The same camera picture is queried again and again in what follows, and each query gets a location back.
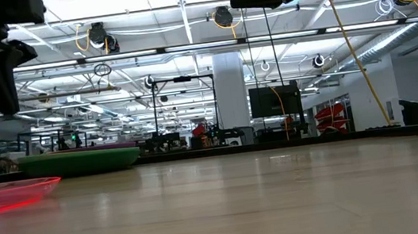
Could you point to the purple plastic plate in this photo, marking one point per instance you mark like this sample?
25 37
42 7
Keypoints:
97 148

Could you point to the large green plastic plate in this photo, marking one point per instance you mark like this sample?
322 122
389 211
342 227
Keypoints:
79 163

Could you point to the ceiling light strip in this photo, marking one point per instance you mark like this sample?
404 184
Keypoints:
200 46

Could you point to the black monitor screen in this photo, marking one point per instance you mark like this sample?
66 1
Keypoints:
275 101

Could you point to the white building pillar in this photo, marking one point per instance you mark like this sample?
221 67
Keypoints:
232 98

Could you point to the clear pink plastic plate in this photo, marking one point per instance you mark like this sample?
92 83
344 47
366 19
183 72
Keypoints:
3 198

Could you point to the red storage rack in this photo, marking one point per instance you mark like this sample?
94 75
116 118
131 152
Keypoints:
330 116

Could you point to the black office chair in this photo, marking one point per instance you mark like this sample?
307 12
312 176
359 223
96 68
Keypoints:
416 111

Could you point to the silver ventilation duct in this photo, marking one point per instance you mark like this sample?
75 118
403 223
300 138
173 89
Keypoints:
384 43

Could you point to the black metal rig frame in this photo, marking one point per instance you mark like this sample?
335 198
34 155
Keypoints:
154 107

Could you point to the black aluminium table frame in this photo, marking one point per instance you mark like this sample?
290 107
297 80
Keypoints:
276 144

